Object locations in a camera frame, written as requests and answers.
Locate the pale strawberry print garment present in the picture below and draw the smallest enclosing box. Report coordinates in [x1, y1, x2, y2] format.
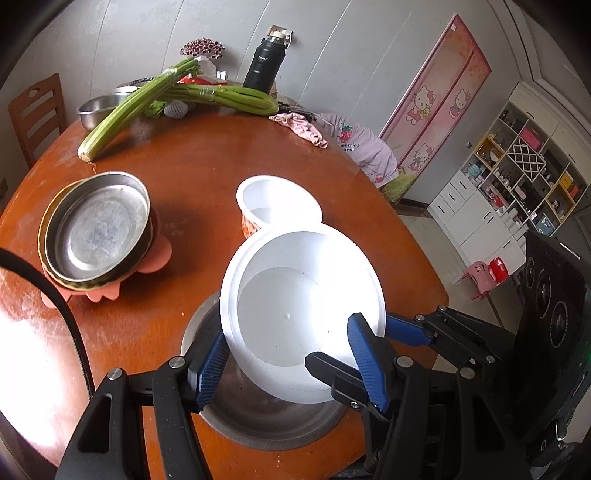
[318, 112, 399, 186]

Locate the deep steel bowl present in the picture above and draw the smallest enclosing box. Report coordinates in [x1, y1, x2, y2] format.
[77, 91, 134, 131]

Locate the long thin celery bunch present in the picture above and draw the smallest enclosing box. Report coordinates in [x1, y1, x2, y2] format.
[159, 83, 280, 116]

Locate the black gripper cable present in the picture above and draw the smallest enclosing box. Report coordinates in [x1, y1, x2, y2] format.
[0, 248, 95, 407]

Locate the green cloth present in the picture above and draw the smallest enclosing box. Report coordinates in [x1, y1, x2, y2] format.
[379, 173, 419, 204]

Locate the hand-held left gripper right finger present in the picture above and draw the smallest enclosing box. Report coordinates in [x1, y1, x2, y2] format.
[346, 313, 527, 480]

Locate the red snack packet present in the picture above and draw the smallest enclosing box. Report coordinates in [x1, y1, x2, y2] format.
[178, 75, 228, 88]

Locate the brown slatted wooden chair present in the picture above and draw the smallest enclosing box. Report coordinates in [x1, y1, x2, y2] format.
[8, 73, 68, 169]

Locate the pink ruffled cloth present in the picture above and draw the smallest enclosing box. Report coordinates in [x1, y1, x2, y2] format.
[269, 112, 329, 149]

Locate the orange flower-shaped plate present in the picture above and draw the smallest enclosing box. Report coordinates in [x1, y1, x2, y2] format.
[39, 210, 173, 304]

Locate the plain white bowl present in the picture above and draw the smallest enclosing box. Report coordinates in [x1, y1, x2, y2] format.
[219, 223, 386, 404]

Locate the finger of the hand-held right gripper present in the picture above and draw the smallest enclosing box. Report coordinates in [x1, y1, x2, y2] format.
[305, 352, 395, 476]
[385, 305, 518, 370]

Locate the pink cartoon cat poster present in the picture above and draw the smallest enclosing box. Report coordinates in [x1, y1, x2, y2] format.
[379, 13, 492, 176]

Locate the white shelf cabinet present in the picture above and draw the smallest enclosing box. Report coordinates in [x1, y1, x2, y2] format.
[427, 82, 591, 259]

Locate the black thermos flask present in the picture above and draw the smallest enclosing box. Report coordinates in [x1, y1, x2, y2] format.
[242, 37, 282, 93]

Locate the white bowl with red print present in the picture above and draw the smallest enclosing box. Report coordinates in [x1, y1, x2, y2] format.
[235, 174, 323, 241]

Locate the small pink child chair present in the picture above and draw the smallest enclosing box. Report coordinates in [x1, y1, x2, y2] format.
[462, 261, 495, 301]

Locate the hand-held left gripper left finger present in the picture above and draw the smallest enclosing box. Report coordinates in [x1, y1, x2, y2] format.
[55, 323, 232, 480]

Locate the round steel plate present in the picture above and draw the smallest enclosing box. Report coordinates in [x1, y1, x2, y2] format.
[180, 291, 349, 450]
[44, 172, 152, 283]

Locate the thick celery bunch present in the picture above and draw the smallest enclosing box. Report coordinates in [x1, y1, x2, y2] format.
[77, 58, 204, 162]

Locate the dried lotus pod decoration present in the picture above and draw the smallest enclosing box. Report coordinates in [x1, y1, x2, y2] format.
[180, 38, 225, 61]

